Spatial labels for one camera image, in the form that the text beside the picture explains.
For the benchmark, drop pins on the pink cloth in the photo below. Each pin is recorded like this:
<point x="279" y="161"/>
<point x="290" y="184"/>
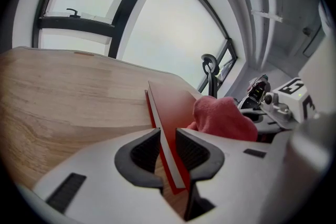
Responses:
<point x="223" y="118"/>

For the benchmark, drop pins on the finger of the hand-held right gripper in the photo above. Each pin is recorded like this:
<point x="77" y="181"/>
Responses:
<point x="250" y="115"/>

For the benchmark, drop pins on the red book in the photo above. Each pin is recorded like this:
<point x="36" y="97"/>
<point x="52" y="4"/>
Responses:
<point x="170" y="105"/>

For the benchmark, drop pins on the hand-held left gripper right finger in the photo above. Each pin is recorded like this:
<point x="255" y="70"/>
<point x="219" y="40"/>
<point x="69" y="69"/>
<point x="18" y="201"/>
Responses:
<point x="236" y="178"/>

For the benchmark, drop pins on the black mesh office chair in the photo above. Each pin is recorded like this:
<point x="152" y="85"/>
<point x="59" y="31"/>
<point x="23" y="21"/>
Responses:
<point x="212" y="76"/>

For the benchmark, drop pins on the black framed window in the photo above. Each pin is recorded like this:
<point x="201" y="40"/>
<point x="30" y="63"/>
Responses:
<point x="123" y="15"/>

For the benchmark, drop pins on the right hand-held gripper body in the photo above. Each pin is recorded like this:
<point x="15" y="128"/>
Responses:
<point x="294" y="99"/>

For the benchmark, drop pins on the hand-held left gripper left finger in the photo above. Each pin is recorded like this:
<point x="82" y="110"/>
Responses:
<point x="99" y="175"/>

